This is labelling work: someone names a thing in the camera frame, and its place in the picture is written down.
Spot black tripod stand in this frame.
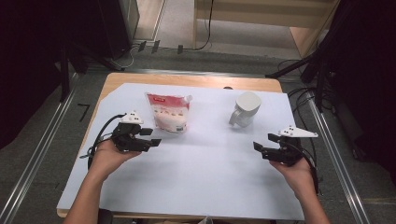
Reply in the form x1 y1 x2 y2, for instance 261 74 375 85
264 29 344 110

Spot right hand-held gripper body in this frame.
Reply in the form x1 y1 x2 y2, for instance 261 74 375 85
262 124 319 167

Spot black cabinet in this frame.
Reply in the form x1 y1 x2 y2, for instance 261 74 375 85
62 0 133 71

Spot hand-held gripper cable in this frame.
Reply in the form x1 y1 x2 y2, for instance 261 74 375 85
289 141 320 196
79 113 126 171

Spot black hanging cable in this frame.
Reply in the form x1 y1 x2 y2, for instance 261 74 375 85
193 0 216 51

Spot grey floor cable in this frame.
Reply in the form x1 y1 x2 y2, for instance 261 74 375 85
111 45 142 70

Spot person's right hand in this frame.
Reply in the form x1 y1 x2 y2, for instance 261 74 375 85
268 156 317 196

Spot red and white pouch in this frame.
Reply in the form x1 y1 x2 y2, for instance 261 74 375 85
145 91 193 134

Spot metal floor rail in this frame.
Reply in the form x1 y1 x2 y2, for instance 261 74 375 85
306 91 372 224
0 73 80 224

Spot right hand-held gripper cable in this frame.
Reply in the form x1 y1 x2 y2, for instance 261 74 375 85
289 141 320 196

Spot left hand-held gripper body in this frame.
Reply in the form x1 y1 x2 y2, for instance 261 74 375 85
110 110 153 154

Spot light wooden furniture frame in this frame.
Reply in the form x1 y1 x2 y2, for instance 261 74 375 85
192 0 341 59

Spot person's left hand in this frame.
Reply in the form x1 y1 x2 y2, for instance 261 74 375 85
90 139 143 180

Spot black floor cables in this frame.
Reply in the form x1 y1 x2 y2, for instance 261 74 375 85
276 59 334 175

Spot left hand-held gripper cable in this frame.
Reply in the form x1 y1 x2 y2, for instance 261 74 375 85
79 113 126 171

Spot white table sheet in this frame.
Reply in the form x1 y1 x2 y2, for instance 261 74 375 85
56 82 305 221

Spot white jug with lid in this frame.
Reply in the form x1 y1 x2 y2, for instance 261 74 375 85
228 91 262 129

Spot wooden table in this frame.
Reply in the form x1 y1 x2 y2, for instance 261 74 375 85
56 72 284 219

